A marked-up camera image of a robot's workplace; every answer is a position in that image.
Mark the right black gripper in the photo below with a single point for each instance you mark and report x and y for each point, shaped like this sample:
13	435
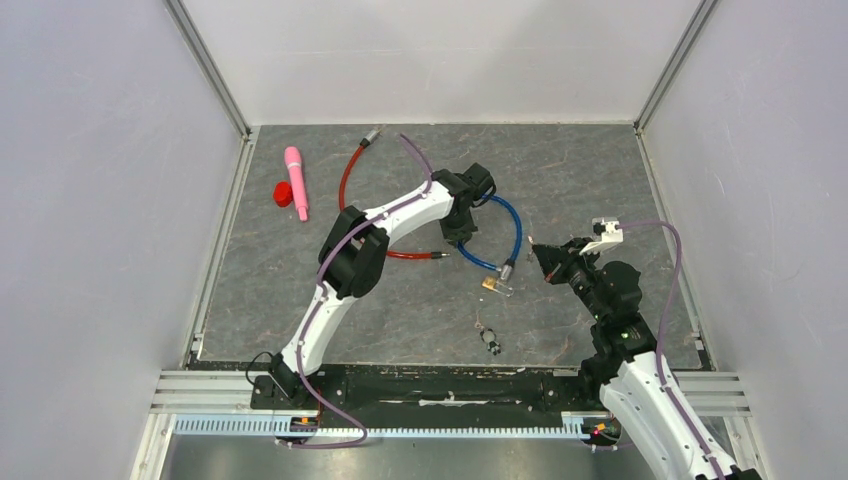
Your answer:
551	257

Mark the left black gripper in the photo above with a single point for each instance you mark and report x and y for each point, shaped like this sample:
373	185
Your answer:
462	235

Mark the blue cable lock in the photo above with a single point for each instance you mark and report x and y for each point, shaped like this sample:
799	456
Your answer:
496	249

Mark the small black key bunch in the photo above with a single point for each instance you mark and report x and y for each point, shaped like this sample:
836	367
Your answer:
489	338

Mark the red cable lock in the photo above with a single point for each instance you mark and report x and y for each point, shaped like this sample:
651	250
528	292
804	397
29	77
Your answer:
345	198

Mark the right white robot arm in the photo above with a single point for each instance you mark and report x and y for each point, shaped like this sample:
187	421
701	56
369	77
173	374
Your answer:
628	374

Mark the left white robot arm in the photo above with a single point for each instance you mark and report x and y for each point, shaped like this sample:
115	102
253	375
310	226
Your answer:
353	257

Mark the brass padlock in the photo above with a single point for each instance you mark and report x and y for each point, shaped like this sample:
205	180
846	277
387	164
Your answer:
494	284

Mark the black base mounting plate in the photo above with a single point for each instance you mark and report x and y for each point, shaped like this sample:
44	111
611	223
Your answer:
419	396

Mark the red round cap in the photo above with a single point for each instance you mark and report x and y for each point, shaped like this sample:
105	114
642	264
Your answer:
283	195

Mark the pink cylindrical tube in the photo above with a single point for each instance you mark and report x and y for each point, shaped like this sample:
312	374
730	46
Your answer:
294	163

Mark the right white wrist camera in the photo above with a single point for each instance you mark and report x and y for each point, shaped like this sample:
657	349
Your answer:
607	234

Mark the blue slotted cable duct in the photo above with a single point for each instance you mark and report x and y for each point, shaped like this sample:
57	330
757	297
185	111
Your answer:
286	426

